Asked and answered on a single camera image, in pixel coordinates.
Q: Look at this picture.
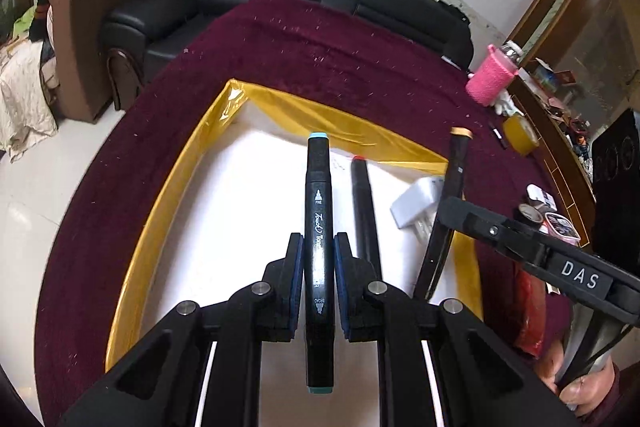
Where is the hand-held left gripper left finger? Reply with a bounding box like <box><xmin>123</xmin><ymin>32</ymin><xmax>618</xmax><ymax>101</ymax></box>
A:
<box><xmin>57</xmin><ymin>232</ymin><xmax>306</xmax><ymax>427</ymax></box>

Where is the wooden cabinet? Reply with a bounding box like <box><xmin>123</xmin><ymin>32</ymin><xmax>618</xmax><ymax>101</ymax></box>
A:
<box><xmin>510</xmin><ymin>72</ymin><xmax>598</xmax><ymax>253</ymax></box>

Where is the white crumpled cloth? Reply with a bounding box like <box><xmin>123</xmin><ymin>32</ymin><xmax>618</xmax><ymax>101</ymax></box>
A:
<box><xmin>0</xmin><ymin>42</ymin><xmax>58</xmax><ymax>162</ymax></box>

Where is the white pink-rimmed tub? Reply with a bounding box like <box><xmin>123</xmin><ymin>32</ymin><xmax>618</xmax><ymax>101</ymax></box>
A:
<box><xmin>542</xmin><ymin>212</ymin><xmax>581</xmax><ymax>244</ymax></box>

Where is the yellow-rimmed storage box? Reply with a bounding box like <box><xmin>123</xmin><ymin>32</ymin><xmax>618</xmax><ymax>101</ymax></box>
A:
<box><xmin>104</xmin><ymin>78</ymin><xmax>485</xmax><ymax>388</ymax></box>

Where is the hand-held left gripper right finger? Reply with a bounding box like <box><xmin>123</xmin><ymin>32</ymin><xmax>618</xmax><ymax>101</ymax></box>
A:
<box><xmin>334</xmin><ymin>232</ymin><xmax>583</xmax><ymax>427</ymax></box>

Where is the teal-capped black marker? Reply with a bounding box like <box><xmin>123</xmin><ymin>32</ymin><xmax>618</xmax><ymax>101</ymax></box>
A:
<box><xmin>305</xmin><ymin>132</ymin><xmax>334</xmax><ymax>395</ymax></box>

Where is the person's right forearm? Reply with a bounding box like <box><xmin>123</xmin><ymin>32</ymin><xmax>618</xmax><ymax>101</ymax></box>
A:
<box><xmin>600</xmin><ymin>357</ymin><xmax>637</xmax><ymax>424</ymax></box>

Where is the white power adapter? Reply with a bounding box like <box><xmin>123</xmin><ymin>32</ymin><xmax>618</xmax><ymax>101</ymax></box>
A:
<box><xmin>390</xmin><ymin>177</ymin><xmax>446</xmax><ymax>241</ymax></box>

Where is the black speaker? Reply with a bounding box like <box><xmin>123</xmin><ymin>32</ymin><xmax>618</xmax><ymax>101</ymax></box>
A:
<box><xmin>590</xmin><ymin>109</ymin><xmax>640</xmax><ymax>258</ymax></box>

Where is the small grey carton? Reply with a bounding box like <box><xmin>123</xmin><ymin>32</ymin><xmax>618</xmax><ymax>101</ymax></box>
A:
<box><xmin>526</xmin><ymin>183</ymin><xmax>555</xmax><ymax>210</ymax></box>

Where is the red packet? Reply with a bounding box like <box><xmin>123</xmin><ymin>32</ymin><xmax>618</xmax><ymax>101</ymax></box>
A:
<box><xmin>515</xmin><ymin>267</ymin><xmax>549</xmax><ymax>356</ymax></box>

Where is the small white figurine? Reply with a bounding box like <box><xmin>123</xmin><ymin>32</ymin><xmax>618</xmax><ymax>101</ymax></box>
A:
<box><xmin>492</xmin><ymin>92</ymin><xmax>523</xmax><ymax>118</ymax></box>

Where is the yellow tape roll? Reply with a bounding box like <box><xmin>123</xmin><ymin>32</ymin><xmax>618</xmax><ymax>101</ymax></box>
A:
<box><xmin>501</xmin><ymin>114</ymin><xmax>540</xmax><ymax>156</ymax></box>

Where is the orange-capped black marker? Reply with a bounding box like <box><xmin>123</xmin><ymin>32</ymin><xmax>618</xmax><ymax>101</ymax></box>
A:
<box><xmin>413</xmin><ymin>127</ymin><xmax>473</xmax><ymax>303</ymax></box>

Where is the grey tape roll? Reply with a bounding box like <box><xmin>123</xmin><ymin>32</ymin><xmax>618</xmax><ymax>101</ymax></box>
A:
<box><xmin>517</xmin><ymin>203</ymin><xmax>544</xmax><ymax>228</ymax></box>

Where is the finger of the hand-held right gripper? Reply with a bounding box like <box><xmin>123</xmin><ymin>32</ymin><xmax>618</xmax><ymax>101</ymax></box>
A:
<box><xmin>436</xmin><ymin>196</ymin><xmax>547</xmax><ymax>275</ymax></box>

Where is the red-capped black marker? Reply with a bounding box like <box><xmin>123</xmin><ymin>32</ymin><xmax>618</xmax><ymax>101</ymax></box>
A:
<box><xmin>350</xmin><ymin>155</ymin><xmax>384</xmax><ymax>281</ymax></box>

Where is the pink knitted cup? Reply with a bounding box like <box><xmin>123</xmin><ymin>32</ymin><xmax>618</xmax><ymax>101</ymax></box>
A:
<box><xmin>466</xmin><ymin>41</ymin><xmax>526</xmax><ymax>106</ymax></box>

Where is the blue printed box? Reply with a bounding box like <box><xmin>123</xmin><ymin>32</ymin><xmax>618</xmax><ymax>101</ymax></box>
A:
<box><xmin>532</xmin><ymin>59</ymin><xmax>566</xmax><ymax>90</ymax></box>

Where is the person's right hand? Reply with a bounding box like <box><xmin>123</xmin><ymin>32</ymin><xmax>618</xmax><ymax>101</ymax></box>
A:
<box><xmin>537</xmin><ymin>337</ymin><xmax>618</xmax><ymax>415</ymax></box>

